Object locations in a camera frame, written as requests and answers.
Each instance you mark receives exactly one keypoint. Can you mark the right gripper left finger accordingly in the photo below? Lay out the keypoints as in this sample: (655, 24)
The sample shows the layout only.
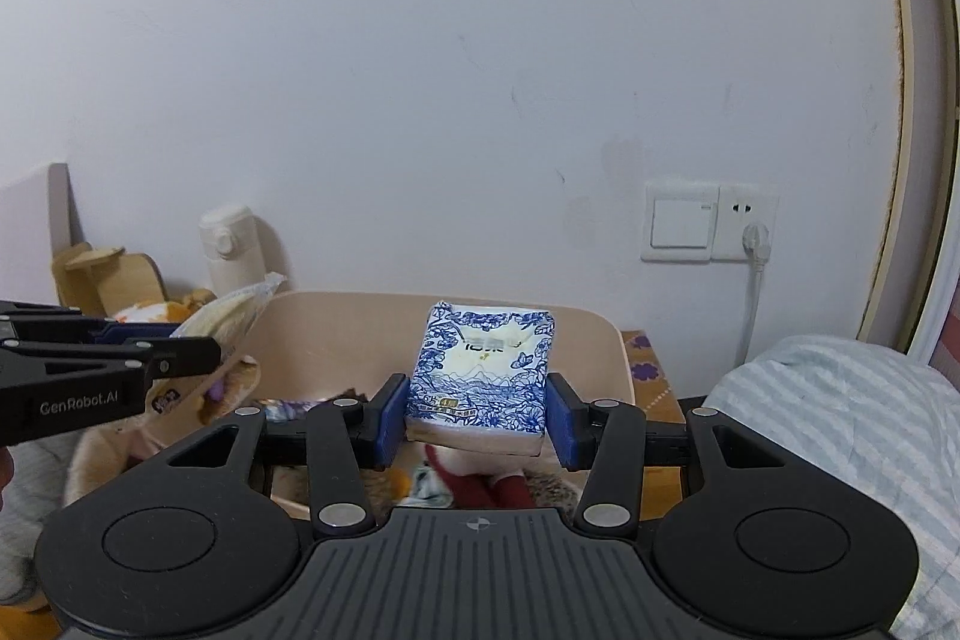
(345, 437)

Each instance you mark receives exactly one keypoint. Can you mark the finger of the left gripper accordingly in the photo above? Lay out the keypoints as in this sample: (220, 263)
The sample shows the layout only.
(29, 363)
(104, 331)

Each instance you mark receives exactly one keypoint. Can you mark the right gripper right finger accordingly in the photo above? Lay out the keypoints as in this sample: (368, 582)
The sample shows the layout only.
(606, 439)

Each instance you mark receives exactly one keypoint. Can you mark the grey hedgehog plush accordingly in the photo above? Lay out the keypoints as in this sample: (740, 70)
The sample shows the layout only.
(552, 491)

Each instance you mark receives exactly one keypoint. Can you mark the red white santa plush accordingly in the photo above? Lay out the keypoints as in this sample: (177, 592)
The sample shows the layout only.
(482, 481)

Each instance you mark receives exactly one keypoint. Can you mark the blue white tissue pack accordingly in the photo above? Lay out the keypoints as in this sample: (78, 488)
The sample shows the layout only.
(479, 379)

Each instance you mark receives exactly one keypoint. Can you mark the dark long snack box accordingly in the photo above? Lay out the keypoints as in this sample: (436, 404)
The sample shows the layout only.
(279, 411)

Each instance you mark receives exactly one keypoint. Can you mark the operator left hand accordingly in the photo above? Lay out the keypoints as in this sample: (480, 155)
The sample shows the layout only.
(6, 468)

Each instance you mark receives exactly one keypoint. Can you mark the purple flower table mat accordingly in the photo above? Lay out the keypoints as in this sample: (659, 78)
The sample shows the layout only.
(652, 389)

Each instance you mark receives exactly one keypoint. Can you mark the orange white corgi plush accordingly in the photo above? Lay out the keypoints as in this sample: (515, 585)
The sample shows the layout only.
(166, 311)

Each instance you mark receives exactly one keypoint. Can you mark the beige plastic storage bin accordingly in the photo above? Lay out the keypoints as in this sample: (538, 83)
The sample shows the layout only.
(312, 345)

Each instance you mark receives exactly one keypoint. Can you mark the grey cream plush pillow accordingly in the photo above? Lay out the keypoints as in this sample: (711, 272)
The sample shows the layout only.
(50, 474)

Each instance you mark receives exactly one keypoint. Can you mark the pink board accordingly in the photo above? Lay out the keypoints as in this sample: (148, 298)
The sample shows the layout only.
(35, 226)

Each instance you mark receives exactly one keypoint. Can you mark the white thermos bottle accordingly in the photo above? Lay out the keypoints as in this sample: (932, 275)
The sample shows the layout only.
(231, 247)

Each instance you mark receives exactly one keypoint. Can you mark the striped light blue bedding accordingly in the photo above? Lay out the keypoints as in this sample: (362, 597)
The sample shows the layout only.
(880, 421)

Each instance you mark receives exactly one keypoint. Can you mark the white wall switch socket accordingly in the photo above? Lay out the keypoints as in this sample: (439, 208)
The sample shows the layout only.
(697, 222)

